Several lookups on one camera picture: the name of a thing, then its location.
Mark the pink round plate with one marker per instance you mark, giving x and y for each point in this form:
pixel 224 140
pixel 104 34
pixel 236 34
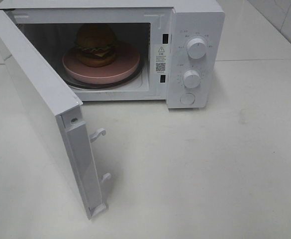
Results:
pixel 125 64

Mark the upper white microwave knob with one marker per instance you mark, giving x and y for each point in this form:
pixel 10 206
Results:
pixel 196 47

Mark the lower white microwave knob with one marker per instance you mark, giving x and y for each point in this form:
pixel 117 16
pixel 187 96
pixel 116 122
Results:
pixel 191 79

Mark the white microwave door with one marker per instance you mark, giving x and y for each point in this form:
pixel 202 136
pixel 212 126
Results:
pixel 55 113

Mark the white warning label sticker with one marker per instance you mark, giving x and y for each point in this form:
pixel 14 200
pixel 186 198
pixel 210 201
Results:
pixel 161 55

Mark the glass microwave turntable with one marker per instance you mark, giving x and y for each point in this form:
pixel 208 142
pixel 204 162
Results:
pixel 88 86

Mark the burger with lettuce and cheese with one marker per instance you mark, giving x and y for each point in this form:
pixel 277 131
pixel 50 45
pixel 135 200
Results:
pixel 95 45

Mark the round white door button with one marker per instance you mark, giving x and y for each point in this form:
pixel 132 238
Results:
pixel 187 99

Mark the white microwave knob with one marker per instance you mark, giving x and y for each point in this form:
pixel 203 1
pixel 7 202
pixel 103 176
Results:
pixel 196 47
pixel 191 79

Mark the white microwave oven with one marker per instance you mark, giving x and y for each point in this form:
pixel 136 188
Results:
pixel 52 25

